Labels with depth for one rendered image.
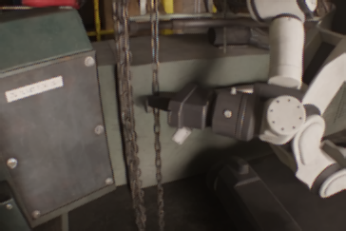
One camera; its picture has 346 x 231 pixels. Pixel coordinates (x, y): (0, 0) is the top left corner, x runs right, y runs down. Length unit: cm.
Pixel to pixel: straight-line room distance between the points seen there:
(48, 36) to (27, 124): 15
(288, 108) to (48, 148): 42
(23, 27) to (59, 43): 7
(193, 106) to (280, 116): 15
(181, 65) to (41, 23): 62
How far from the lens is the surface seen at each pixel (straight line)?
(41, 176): 51
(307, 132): 65
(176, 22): 92
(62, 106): 46
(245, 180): 100
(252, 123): 44
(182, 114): 46
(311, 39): 75
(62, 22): 48
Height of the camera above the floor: 88
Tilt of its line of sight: 29 degrees down
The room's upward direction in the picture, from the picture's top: straight up
